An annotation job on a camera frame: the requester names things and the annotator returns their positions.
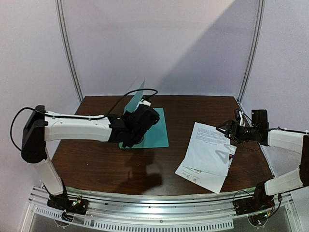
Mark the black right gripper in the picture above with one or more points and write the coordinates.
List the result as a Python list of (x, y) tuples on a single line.
[(232, 128)]

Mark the colourful printed brochure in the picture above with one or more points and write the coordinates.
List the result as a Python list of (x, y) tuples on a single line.
[(206, 180)]

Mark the aluminium wall post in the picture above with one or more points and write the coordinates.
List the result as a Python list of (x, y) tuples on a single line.
[(253, 49), (67, 49)]

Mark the left aluminium wall post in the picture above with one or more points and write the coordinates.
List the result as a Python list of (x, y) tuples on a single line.
[(67, 49)]

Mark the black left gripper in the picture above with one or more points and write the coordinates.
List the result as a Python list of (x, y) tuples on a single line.
[(126, 116)]

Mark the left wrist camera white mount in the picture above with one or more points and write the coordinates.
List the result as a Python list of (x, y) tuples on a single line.
[(144, 101)]

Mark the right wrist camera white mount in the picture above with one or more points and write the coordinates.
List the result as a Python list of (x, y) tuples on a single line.
[(241, 117)]

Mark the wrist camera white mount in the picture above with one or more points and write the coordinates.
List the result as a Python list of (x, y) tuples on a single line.
[(241, 117), (144, 101)]

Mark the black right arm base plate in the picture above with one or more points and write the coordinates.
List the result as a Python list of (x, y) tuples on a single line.
[(252, 204)]

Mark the right aluminium wall post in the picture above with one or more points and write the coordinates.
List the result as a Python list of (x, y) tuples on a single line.
[(253, 49)]

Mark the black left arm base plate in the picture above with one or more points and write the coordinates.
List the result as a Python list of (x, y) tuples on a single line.
[(62, 202)]

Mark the aluminium front rail frame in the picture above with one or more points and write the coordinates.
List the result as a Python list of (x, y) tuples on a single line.
[(113, 212)]

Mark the white printed text sheets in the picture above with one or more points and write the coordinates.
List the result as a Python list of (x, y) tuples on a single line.
[(208, 150)]

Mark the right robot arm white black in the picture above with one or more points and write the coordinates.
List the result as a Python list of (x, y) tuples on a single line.
[(290, 140)]

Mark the teal file folder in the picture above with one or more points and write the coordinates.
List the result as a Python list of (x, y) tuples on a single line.
[(157, 135)]

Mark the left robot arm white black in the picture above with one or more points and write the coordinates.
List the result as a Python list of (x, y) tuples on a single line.
[(43, 126)]

